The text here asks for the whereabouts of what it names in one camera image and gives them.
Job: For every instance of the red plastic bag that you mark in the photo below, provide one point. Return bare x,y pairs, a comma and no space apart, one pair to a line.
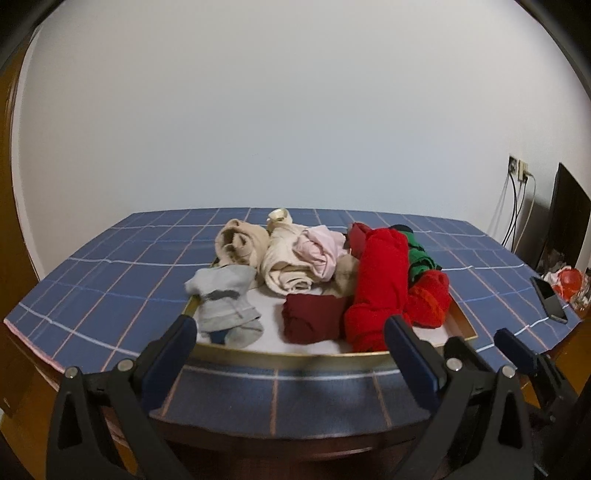
570,281

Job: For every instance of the black monitor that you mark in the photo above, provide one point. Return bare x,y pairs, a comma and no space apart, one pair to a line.
568,221

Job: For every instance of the tan underwear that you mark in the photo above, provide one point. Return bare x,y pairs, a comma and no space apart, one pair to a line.
346,277

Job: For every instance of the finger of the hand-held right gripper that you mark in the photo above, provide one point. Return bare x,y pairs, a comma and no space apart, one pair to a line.
515,350

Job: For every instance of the grey white underwear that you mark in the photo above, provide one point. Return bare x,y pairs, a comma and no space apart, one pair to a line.
221,295

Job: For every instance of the pale pink underwear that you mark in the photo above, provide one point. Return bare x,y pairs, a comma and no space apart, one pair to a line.
318,251

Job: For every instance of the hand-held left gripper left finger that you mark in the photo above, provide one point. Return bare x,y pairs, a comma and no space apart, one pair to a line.
171,350

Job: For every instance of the wall socket with black plug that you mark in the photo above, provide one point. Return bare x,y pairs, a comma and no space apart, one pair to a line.
513,164

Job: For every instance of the green underwear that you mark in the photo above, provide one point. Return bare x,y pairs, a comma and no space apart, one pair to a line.
418,263

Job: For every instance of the cream underwear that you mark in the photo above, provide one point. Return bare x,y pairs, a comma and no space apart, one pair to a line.
281,258

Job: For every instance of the wall socket with white charger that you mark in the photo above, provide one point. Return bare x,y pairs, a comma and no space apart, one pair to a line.
523,170

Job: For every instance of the maroon underwear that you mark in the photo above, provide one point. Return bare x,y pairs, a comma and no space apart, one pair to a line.
356,240
314,318

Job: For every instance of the black smartphone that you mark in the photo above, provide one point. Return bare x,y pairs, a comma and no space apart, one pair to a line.
549,300

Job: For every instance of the beige underwear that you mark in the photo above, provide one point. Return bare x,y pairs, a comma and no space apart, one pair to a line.
240,240

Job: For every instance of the dark wooden desk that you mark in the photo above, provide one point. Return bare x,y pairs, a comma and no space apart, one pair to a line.
277,450

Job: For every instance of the red underwear with orange trim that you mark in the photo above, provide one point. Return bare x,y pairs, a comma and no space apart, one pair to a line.
427,300

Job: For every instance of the blue plaid tablecloth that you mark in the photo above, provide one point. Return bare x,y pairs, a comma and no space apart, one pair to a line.
115,277

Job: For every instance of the long red fleece underwear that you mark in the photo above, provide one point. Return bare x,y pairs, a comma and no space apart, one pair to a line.
378,286

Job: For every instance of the clear glass jar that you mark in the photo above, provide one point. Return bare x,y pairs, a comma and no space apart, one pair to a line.
582,295

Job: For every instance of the gold shallow cardboard box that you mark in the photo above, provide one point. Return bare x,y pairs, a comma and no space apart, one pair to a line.
270,323

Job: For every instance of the brown wooden wardrobe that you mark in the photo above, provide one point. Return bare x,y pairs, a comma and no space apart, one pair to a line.
9,207

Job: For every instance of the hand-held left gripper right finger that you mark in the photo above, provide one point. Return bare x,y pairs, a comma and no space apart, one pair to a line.
411,360

